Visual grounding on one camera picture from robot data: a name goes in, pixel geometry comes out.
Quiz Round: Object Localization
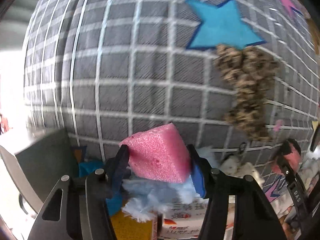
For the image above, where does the grey green curtain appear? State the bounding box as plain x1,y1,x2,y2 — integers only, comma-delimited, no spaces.
1,0,39,50

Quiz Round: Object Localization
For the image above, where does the white polka dot scrunchie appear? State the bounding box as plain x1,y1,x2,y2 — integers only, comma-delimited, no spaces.
220,154,265,188

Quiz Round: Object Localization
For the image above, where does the white open storage box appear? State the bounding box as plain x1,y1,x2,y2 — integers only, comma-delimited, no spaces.
0,128,81,214

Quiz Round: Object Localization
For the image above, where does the dark blue cloth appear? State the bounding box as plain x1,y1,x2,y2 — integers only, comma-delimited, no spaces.
78,159,124,217

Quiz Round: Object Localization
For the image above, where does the light blue fluffy duster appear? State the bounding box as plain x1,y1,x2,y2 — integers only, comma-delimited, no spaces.
121,176,208,223

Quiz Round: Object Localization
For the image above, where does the floral tissue pack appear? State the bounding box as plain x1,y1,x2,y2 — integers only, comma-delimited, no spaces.
157,197,235,240

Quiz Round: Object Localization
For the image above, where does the pink sponge block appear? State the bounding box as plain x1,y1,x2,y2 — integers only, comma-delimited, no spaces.
120,123,191,183

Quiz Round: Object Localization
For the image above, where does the leopard print scarf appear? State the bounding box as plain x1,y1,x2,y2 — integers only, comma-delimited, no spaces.
215,44,279,142

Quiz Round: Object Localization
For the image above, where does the grey checked star cloth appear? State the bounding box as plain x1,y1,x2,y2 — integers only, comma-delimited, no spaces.
24,0,319,193

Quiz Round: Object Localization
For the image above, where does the pink patterned paper box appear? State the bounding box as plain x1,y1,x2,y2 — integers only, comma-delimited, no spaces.
111,211,157,240

